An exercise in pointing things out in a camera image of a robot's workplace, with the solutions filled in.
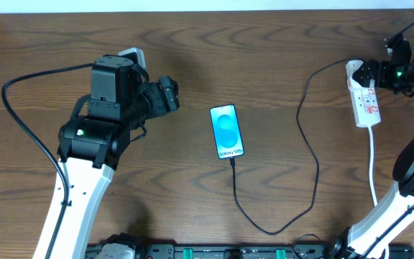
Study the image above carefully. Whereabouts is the white power strip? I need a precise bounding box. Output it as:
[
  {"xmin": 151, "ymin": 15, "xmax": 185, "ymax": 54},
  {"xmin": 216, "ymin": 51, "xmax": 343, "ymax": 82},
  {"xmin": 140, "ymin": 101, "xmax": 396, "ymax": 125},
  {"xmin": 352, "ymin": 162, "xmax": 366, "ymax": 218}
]
[{"xmin": 346, "ymin": 60, "xmax": 381, "ymax": 128}]

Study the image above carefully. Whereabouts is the black USB charging cable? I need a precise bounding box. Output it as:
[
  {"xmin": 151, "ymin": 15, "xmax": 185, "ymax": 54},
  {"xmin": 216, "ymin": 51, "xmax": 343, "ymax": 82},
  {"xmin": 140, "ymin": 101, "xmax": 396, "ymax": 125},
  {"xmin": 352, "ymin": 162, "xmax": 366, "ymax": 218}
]
[{"xmin": 229, "ymin": 57, "xmax": 364, "ymax": 236}]

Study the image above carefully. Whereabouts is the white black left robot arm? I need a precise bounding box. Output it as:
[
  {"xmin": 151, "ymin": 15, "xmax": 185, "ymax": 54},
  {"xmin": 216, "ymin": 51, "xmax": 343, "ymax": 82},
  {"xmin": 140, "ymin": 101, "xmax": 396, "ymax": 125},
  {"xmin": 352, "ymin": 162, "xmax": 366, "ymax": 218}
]
[{"xmin": 34, "ymin": 47, "xmax": 180, "ymax": 258}]

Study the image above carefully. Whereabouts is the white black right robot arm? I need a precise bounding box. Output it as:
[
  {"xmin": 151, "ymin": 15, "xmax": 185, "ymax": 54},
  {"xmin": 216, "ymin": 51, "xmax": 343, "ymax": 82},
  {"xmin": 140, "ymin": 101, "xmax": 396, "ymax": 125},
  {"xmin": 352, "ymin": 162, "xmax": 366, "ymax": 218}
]
[{"xmin": 326, "ymin": 32, "xmax": 414, "ymax": 258}]

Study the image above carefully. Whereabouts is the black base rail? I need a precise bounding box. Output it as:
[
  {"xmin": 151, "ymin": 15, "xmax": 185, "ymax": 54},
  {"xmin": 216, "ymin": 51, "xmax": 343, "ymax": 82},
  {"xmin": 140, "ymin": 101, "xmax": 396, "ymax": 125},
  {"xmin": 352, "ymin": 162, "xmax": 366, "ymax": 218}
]
[{"xmin": 84, "ymin": 233, "xmax": 414, "ymax": 259}]

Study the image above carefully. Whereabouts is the blue Galaxy smartphone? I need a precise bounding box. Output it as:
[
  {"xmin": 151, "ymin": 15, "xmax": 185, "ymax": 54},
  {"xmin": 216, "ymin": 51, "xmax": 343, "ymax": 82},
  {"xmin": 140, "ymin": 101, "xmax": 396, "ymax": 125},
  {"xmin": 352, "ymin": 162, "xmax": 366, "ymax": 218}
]
[{"xmin": 210, "ymin": 104, "xmax": 245, "ymax": 159}]

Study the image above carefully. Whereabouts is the white power strip cord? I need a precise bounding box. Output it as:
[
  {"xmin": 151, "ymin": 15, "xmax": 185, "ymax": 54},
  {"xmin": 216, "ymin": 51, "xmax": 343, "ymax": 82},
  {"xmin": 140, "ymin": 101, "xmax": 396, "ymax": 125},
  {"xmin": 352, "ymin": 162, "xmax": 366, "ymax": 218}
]
[{"xmin": 367, "ymin": 125, "xmax": 390, "ymax": 259}]

